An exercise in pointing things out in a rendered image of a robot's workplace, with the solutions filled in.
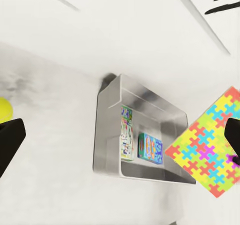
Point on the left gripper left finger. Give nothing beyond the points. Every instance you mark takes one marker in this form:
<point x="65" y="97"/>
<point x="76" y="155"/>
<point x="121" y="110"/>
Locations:
<point x="12" y="134"/>

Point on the tennis ball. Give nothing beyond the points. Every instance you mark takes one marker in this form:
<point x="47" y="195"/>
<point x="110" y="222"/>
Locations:
<point x="6" y="110"/>

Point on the desk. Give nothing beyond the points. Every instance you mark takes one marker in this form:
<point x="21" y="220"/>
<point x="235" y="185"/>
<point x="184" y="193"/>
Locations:
<point x="51" y="178"/>

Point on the toy box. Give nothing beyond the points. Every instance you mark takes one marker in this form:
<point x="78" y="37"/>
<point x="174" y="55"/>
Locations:
<point x="152" y="115"/>

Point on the jigsaw puzzle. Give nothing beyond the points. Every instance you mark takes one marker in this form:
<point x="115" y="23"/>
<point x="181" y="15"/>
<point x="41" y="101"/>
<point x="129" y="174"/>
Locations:
<point x="203" y="150"/>

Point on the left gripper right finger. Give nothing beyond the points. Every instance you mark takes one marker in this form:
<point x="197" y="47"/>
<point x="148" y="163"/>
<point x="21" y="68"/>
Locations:
<point x="232" y="134"/>

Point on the board game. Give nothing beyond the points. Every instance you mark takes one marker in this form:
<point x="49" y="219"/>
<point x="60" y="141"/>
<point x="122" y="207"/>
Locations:
<point x="150" y="149"/>
<point x="127" y="146"/>

